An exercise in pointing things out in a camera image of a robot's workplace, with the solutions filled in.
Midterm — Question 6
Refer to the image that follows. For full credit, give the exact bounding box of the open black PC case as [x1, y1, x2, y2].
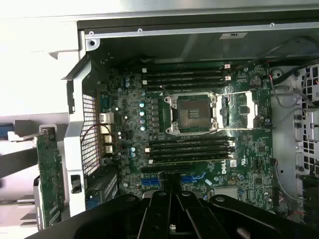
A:
[61, 18, 319, 225]

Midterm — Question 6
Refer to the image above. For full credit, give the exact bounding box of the metal CPU socket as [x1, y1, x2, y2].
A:
[163, 91, 219, 136]

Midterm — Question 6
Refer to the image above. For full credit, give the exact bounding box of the silver socket cover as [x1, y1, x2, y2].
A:
[215, 91, 258, 130]

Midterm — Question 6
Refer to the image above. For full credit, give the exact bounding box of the metal rear port block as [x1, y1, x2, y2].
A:
[99, 135, 113, 155]
[99, 112, 115, 124]

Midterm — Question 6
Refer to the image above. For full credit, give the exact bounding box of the thin locking lever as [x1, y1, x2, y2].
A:
[216, 126, 274, 132]

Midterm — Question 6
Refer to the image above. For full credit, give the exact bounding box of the green Dell motherboard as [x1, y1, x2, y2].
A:
[96, 59, 275, 215]

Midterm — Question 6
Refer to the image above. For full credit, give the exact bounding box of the perforated metal drive cage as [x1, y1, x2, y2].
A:
[295, 62, 319, 175]

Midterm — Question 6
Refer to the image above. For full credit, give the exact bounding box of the black case wire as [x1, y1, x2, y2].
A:
[249, 36, 319, 68]

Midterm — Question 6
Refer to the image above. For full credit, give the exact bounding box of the silver chipset heatsink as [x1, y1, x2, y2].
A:
[214, 186, 239, 200]

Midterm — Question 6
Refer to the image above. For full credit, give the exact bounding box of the grey case wire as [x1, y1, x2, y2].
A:
[271, 82, 314, 130]

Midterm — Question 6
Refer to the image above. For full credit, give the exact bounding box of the thin red black wire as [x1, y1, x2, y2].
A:
[81, 123, 112, 143]

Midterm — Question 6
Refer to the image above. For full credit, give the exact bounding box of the blue expansion slot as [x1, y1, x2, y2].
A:
[141, 177, 207, 186]

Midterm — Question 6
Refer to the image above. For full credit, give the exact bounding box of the black RAM slot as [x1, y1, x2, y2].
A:
[142, 82, 231, 90]
[149, 157, 234, 164]
[142, 63, 231, 71]
[146, 145, 236, 152]
[148, 151, 235, 158]
[148, 139, 236, 146]
[142, 70, 231, 77]
[142, 76, 231, 83]

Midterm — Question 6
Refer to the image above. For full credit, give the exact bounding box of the black expansion slot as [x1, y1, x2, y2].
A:
[141, 165, 209, 174]

